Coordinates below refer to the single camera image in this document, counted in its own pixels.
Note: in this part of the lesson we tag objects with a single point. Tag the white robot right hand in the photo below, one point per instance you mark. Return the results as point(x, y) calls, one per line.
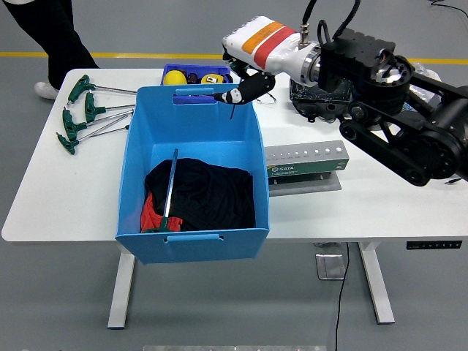
point(267, 44)

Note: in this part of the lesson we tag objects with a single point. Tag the green grey hex key rack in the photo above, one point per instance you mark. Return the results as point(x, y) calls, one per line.
point(307, 168)

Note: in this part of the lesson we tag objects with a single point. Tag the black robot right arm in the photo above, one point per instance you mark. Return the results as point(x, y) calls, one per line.
point(384, 91)

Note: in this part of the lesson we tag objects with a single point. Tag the large light blue plastic box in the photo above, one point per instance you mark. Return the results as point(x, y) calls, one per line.
point(197, 124)

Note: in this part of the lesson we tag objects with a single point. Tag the yellow tape measure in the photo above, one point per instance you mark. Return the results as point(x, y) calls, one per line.
point(212, 78)

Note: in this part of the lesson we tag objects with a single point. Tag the small dark blue bin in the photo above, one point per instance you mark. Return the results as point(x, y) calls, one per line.
point(197, 68)

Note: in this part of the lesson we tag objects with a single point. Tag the black plastic housing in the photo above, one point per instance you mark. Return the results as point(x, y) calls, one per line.
point(318, 100)

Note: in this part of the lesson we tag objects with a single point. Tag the dark brown roll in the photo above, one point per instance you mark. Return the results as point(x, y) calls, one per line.
point(192, 77)

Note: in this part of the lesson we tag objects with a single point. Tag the yellow ball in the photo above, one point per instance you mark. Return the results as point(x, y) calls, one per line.
point(174, 77)

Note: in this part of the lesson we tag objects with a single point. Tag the black cloth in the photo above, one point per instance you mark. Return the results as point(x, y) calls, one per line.
point(215, 197)

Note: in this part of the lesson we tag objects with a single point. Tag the clear bag of parts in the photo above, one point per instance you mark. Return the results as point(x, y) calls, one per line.
point(428, 71)

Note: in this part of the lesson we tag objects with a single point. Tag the red cloth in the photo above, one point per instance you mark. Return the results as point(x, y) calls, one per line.
point(150, 215)

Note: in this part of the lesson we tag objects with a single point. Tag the person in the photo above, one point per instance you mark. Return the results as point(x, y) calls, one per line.
point(58, 36)

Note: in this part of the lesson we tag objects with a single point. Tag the metal floor plate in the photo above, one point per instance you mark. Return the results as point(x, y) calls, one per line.
point(331, 267)

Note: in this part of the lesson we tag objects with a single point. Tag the black table control panel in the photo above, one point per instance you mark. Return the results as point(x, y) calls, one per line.
point(433, 245)

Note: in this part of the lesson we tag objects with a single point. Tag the white table leg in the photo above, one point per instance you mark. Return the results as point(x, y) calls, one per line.
point(122, 292)
point(378, 289)

